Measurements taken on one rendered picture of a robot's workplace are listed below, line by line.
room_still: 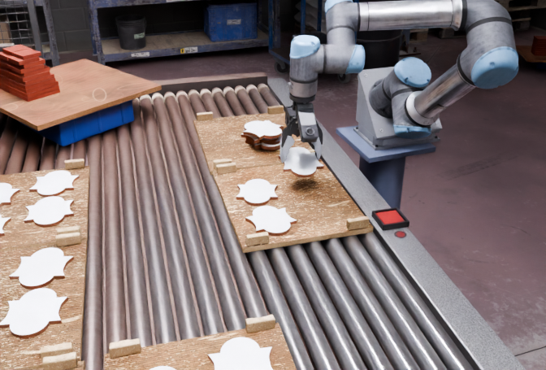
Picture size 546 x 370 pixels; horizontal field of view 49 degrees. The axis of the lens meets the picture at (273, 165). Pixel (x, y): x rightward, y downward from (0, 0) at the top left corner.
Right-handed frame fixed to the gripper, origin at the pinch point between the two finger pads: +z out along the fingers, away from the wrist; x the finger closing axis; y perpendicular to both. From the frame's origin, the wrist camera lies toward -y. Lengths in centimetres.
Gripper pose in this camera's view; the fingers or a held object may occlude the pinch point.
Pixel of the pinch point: (301, 160)
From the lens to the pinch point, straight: 170.2
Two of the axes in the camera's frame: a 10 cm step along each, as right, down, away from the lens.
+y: -1.8, -5.1, 8.4
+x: -9.8, 0.8, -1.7
